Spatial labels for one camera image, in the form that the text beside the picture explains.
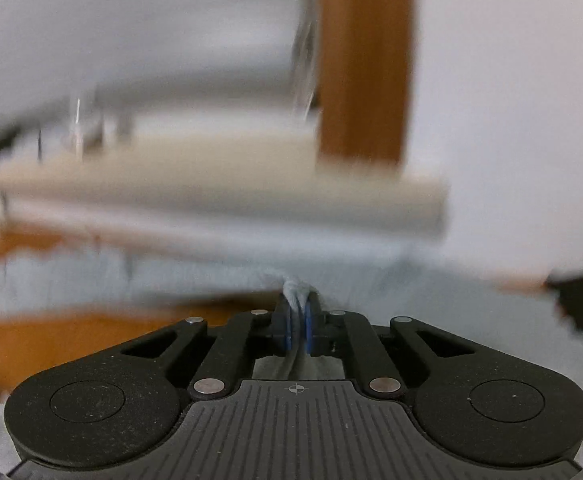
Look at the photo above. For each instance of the wooden window frame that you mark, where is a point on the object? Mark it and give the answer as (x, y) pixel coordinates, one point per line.
(366, 60)

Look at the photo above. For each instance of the grey window blind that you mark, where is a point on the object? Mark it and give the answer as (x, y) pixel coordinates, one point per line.
(121, 35)

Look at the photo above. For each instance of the grey printed sweatshirt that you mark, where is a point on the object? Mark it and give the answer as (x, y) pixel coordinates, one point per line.
(171, 280)

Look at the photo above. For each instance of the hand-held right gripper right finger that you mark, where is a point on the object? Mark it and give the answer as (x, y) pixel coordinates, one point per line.
(309, 332)

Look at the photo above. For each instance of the clear jar with orange label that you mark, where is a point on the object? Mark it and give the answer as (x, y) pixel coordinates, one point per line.
(77, 125)

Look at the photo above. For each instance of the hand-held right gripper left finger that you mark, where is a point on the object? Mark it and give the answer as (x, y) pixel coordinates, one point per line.
(286, 332)

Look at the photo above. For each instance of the beige window sill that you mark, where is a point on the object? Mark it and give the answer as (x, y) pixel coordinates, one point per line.
(221, 190)

